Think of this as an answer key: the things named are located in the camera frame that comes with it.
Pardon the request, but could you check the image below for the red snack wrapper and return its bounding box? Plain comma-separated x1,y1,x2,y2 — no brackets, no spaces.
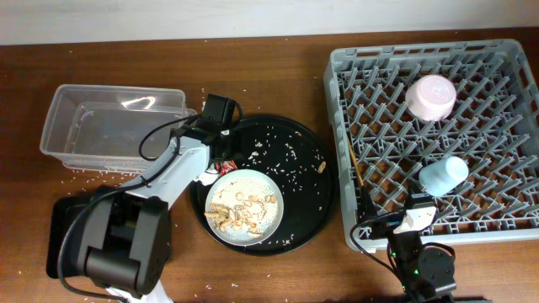
215,160,237,176

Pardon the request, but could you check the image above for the grey plate with food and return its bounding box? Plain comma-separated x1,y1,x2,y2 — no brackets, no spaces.
203,169,285,247

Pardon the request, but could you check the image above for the wooden chopstick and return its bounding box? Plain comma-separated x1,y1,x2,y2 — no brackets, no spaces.
346,136,364,188

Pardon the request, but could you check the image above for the light blue cup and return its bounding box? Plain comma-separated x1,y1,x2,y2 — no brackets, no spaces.
419,157,469,197

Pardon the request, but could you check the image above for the white tissue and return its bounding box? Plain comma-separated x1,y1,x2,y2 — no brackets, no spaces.
194,165,220,186

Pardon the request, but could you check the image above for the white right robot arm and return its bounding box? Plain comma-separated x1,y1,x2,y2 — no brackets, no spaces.
350,186,456,302

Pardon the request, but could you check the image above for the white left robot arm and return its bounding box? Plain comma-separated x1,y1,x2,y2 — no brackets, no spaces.
52,114,237,302

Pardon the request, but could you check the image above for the grey dishwasher rack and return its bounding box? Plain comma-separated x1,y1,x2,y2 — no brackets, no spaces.
323,40,538,252

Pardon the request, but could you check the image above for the peanut on tray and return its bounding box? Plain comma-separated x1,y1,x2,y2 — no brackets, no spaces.
318,162,327,173

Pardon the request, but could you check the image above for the round black tray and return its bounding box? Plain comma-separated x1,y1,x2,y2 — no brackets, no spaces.
189,114,339,257

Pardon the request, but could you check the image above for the clear plastic bin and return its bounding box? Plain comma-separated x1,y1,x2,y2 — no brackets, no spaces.
40,84,196,173

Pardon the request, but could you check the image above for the black rectangular tray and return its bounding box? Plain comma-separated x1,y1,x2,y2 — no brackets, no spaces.
46,195,90,279

